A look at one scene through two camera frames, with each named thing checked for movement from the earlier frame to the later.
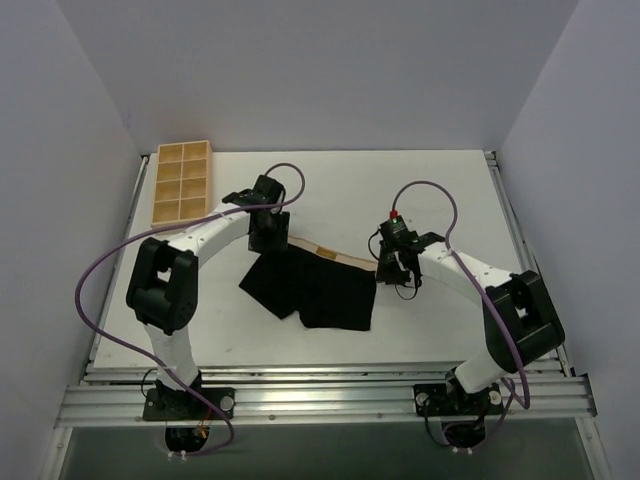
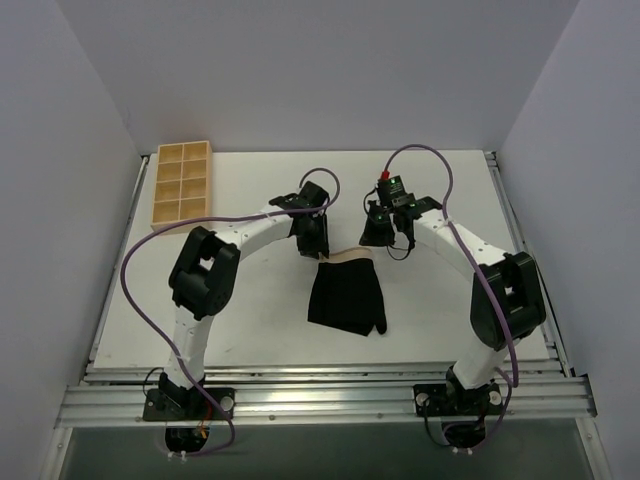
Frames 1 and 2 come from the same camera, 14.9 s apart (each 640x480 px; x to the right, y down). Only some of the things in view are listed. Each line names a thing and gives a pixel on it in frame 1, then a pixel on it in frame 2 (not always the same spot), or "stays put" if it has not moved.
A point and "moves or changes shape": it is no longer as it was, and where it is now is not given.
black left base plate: (165, 404) stays put
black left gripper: (268, 239) -> (310, 239)
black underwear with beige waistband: (328, 290) moves or changes shape
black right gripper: (388, 268) -> (377, 228)
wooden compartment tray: (183, 183) stays put
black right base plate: (443, 399) stays put
